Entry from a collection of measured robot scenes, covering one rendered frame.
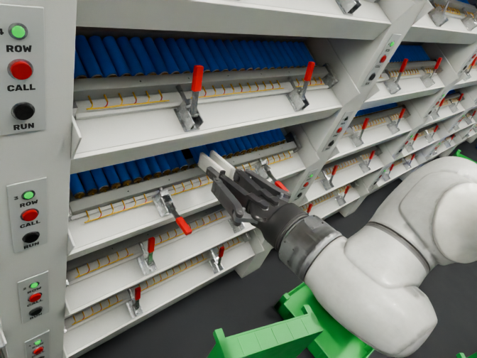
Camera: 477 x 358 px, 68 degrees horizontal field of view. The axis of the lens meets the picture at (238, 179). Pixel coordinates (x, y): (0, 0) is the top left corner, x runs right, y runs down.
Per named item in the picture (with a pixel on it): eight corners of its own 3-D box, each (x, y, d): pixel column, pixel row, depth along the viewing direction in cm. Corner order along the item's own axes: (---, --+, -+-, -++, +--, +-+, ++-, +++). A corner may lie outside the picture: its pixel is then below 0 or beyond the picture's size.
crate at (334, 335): (370, 350, 120) (383, 339, 115) (338, 387, 107) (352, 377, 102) (308, 281, 133) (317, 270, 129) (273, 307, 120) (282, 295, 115)
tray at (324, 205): (353, 200, 165) (377, 188, 155) (266, 247, 125) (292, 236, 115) (331, 163, 169) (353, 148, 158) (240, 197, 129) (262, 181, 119)
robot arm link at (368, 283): (304, 294, 55) (359, 235, 58) (392, 378, 47) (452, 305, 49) (294, 275, 47) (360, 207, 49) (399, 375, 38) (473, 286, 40)
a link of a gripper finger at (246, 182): (275, 202, 57) (280, 201, 58) (236, 165, 64) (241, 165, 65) (267, 221, 60) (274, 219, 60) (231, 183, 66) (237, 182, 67)
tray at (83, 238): (295, 175, 96) (320, 159, 89) (62, 263, 56) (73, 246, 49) (261, 113, 99) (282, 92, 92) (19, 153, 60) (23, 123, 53)
